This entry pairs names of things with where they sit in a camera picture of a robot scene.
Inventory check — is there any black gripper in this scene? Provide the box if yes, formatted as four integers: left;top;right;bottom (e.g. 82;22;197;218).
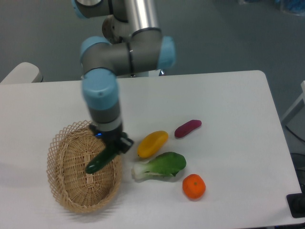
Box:
89;124;134;154

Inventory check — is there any dark green cucumber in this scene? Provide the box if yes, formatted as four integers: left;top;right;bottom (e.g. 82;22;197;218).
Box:
85;145;119;174

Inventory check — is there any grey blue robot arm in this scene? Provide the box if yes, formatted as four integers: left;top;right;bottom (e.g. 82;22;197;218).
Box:
72;0;176;154

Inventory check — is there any woven wicker basket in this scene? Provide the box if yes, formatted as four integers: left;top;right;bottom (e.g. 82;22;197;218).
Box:
46;120;122;213

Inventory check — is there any yellow mango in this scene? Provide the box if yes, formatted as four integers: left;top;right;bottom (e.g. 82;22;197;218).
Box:
137;131;169;159

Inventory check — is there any green bok choy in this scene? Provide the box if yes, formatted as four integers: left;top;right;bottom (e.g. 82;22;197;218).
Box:
132;152;187;179

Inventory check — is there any purple sweet potato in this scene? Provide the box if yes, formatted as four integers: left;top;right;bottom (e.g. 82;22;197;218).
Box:
174;119;202;138

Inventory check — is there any orange tangerine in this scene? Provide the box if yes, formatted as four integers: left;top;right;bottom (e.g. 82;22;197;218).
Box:
182;174;206;199

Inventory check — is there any white chair armrest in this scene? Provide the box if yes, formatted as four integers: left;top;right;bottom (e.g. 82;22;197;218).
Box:
0;62;43;85

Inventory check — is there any black device at table edge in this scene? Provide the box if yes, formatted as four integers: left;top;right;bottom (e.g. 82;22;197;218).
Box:
286;193;305;219

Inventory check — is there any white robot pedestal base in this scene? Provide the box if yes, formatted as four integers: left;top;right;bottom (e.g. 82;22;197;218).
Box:
130;69;166;78

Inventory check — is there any white furniture frame right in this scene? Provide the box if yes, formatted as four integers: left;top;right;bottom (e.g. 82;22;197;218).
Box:
280;81;305;126

